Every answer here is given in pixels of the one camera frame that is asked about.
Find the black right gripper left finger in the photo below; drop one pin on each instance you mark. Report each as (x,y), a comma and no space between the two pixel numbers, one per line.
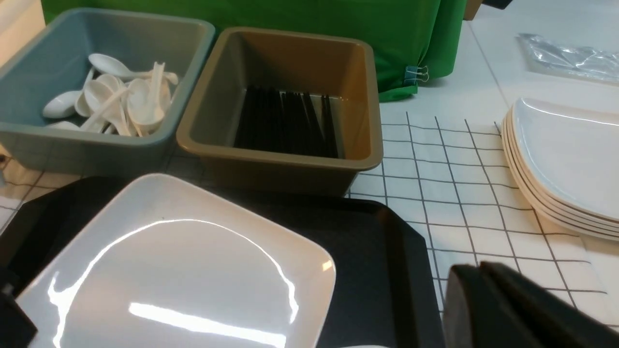
(16,329)

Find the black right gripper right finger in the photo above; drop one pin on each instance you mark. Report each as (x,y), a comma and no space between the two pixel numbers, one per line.
(494,306)

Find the white square rice plate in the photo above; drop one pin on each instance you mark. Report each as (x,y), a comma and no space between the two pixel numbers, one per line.
(167,264)

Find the black serving tray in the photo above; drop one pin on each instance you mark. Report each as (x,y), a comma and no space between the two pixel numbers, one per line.
(384,292)

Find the stack of plates right side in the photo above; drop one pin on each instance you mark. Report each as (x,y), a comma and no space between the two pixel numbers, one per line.
(565,162)

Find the metal binder clip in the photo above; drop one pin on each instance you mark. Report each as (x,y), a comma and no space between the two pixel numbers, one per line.
(414,74)

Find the pile of white spoons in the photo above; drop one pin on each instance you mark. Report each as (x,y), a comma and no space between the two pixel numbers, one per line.
(115,99)

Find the clear plastic bag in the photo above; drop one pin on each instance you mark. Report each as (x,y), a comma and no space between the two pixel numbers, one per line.
(568,61)

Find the teal plastic spoon bin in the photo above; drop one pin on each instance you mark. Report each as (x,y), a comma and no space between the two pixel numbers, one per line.
(56,61)

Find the green backdrop cloth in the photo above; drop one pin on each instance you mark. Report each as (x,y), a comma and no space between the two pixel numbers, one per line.
(401,32)

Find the brown plastic chopstick bin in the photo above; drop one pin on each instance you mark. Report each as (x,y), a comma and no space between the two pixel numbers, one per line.
(342,68)

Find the black chopsticks in bin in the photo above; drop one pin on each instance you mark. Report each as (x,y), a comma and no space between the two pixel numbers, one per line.
(287,123)

